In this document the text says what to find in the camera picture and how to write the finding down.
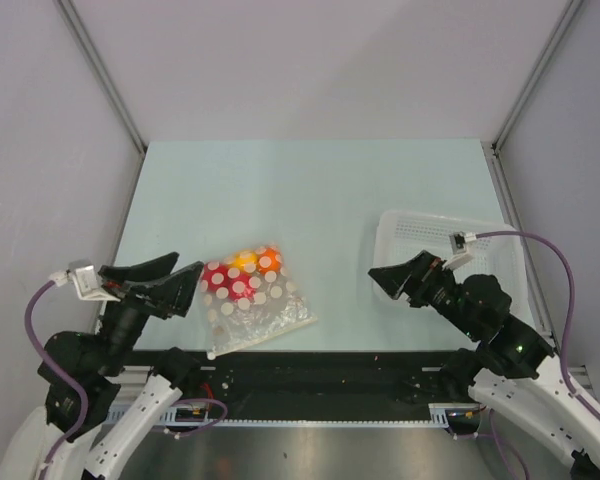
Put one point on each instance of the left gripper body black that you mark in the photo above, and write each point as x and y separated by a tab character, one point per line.
132	290

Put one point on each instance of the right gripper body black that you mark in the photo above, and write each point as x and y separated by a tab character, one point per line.
433	288

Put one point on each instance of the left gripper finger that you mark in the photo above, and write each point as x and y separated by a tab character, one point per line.
173	295
143	272

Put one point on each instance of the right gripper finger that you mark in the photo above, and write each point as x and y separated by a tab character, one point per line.
413	264
396	282

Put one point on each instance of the clear polka dot zip bag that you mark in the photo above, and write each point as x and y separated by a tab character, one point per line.
279	307

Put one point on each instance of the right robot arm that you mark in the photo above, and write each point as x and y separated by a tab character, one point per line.
513	369

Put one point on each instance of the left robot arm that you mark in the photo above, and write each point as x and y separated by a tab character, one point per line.
59	440

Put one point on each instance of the red fake fruit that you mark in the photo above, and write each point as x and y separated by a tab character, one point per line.
229	282

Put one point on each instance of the yellow fake fruit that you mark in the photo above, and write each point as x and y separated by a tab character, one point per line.
245	261

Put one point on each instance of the orange fake fruit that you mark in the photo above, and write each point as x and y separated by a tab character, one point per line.
269	259

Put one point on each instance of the white perforated plastic basket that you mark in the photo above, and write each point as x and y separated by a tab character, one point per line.
401	235

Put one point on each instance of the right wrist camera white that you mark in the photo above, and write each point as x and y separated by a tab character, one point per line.
462	250

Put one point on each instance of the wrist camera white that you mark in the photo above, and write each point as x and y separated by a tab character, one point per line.
82	276
462	250

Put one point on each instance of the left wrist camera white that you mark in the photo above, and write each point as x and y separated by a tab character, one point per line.
82	276

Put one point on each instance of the white slotted cable duct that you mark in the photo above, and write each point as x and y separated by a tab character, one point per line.
435	416

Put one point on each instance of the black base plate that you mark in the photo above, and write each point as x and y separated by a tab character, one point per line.
326	385

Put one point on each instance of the right aluminium side rail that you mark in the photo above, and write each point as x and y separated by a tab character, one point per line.
537	302

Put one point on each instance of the right aluminium frame post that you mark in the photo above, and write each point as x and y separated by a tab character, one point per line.
558	34

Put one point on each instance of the aluminium frame post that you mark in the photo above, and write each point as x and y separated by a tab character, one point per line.
558	34
86	45

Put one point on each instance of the left aluminium frame post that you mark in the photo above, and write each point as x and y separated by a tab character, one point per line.
86	45

